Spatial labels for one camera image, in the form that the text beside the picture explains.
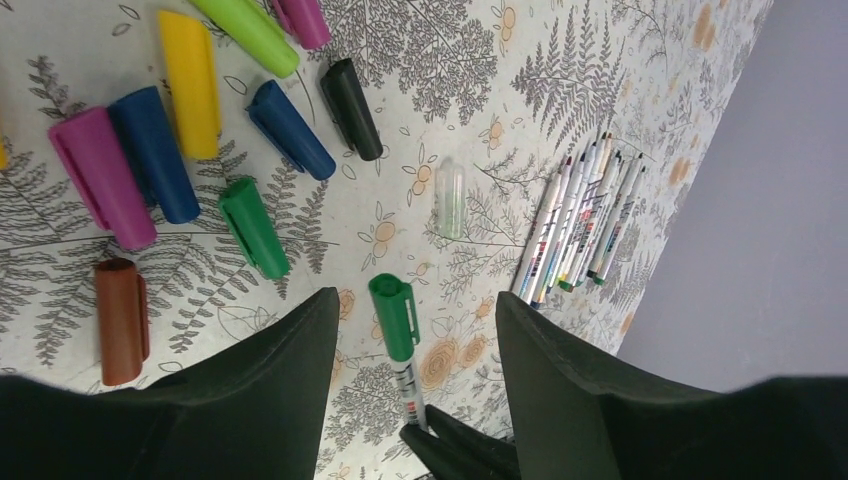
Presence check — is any floral patterned table mat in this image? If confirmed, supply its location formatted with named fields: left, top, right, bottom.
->
left=1, top=1, right=771, bottom=479

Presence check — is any dark green pen cap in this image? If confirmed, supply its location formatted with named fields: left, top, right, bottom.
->
left=217, top=177, right=290, bottom=280

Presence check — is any green capped marker pen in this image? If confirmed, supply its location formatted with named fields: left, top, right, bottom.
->
left=368, top=273, right=428, bottom=431

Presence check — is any white marker pen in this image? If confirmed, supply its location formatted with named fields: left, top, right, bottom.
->
left=511, top=131, right=640, bottom=308

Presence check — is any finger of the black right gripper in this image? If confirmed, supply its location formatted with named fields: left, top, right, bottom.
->
left=400, top=405, right=520, bottom=479

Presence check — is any clear plastic pen cap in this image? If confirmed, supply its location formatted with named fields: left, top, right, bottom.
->
left=436, top=157, right=466, bottom=240

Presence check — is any black pen cap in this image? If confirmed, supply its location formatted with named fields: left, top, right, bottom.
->
left=320, top=58, right=384, bottom=161

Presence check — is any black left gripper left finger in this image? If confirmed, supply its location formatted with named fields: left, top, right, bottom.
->
left=1, top=287, right=340, bottom=479

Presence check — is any blue pen cap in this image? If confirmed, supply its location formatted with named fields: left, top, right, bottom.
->
left=246, top=80, right=336, bottom=181
left=107, top=86, right=201, bottom=224

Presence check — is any yellow pen cap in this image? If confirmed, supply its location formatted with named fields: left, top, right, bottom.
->
left=0, top=131, right=8, bottom=171
left=157, top=10, right=222, bottom=160

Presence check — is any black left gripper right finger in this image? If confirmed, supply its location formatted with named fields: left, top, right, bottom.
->
left=496, top=292, right=847, bottom=479

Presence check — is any purple pen cap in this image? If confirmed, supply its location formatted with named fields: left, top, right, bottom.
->
left=270, top=0, right=332, bottom=50
left=48, top=107, right=157, bottom=250

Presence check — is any red pen cap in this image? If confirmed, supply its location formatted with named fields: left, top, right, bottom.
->
left=94, top=257, right=150, bottom=386

